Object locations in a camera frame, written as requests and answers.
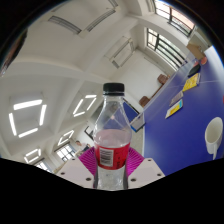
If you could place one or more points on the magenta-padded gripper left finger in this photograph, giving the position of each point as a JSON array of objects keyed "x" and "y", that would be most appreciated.
[{"x": 75, "y": 171}]

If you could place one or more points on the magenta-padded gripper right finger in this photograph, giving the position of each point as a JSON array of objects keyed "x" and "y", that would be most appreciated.
[{"x": 145, "y": 171}]

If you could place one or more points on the clear red-labelled water bottle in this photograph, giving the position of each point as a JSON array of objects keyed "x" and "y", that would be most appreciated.
[{"x": 111, "y": 143}]

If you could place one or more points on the small bright window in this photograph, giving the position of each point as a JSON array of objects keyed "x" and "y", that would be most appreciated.
[{"x": 65, "y": 152}]

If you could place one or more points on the person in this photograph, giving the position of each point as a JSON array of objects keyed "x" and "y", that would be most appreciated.
[{"x": 81, "y": 147}]

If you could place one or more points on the blue-framed low barrier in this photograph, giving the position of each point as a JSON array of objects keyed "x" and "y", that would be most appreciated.
[{"x": 137, "y": 122}]

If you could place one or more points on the blue partition screens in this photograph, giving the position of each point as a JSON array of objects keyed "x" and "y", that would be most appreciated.
[{"x": 130, "y": 112}]

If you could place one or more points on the yellow and blue book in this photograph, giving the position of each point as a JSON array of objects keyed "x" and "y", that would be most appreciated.
[{"x": 174, "y": 109}]

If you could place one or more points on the brown armchair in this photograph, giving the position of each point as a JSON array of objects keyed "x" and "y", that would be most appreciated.
[
  {"x": 162, "y": 79},
  {"x": 144, "y": 101}
]

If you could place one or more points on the white mug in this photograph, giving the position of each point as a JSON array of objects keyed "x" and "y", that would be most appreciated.
[{"x": 213, "y": 135}]

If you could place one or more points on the grey patterned book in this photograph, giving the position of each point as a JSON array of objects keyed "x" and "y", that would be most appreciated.
[{"x": 176, "y": 98}]

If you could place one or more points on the ceiling strip lights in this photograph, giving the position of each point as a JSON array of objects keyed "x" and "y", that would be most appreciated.
[{"x": 28, "y": 105}]

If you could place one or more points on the black zip case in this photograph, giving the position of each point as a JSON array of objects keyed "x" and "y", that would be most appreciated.
[{"x": 194, "y": 70}]

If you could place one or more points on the ceiling air conditioner unit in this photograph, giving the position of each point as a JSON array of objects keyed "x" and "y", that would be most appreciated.
[{"x": 120, "y": 51}]

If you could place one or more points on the black-framed glass door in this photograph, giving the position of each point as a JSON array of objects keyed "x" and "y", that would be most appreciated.
[{"x": 166, "y": 48}]

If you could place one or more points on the red table tennis paddle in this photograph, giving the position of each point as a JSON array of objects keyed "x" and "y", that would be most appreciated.
[{"x": 203, "y": 60}]

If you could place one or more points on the brown cardboard box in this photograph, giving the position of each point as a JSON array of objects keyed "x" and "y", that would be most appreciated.
[{"x": 196, "y": 51}]

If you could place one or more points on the long ceiling air vent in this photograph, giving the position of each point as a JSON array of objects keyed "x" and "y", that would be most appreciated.
[{"x": 66, "y": 24}]

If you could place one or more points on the large black-framed window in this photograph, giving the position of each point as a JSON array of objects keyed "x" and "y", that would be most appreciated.
[{"x": 175, "y": 16}]

